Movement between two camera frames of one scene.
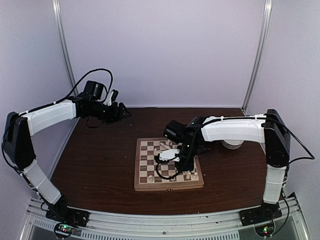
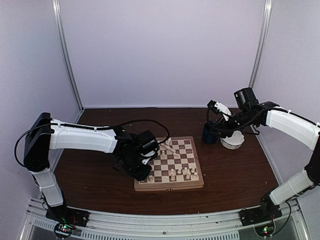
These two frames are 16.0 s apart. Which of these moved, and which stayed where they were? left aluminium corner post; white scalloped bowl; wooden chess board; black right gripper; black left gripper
Moved: black left gripper; black right gripper
Stayed: left aluminium corner post; wooden chess board; white scalloped bowl
